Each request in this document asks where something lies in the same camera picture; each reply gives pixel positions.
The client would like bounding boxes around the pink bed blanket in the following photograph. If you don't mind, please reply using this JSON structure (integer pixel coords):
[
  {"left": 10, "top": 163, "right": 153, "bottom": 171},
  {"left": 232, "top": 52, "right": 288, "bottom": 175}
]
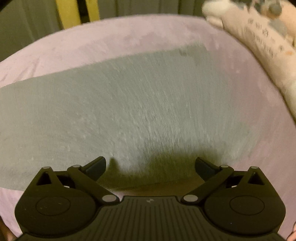
[{"left": 1, "top": 15, "right": 295, "bottom": 237}]

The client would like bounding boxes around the yellow curtain strip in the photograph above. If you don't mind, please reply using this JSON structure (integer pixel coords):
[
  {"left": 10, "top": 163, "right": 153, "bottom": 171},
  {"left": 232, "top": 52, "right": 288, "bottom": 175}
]
[{"left": 55, "top": 0, "right": 100, "bottom": 29}]

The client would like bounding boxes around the green curtain left panel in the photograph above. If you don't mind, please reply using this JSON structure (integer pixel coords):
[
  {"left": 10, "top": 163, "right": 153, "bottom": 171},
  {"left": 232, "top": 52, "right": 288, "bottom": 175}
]
[{"left": 1, "top": 1, "right": 63, "bottom": 61}]

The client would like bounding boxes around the green curtain panel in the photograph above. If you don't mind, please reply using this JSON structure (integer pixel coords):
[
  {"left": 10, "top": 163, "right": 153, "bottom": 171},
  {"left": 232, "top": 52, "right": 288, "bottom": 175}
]
[
  {"left": 1, "top": 1, "right": 63, "bottom": 61},
  {"left": 98, "top": 0, "right": 204, "bottom": 19}
]

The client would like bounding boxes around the green curtain right panel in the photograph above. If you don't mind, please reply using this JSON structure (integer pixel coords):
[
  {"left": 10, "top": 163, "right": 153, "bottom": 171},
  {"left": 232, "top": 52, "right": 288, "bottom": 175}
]
[{"left": 98, "top": 0, "right": 204, "bottom": 19}]

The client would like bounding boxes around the pink plush bear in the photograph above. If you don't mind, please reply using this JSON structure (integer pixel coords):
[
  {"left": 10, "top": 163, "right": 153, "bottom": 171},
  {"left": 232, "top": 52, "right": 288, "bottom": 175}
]
[{"left": 251, "top": 1, "right": 295, "bottom": 47}]

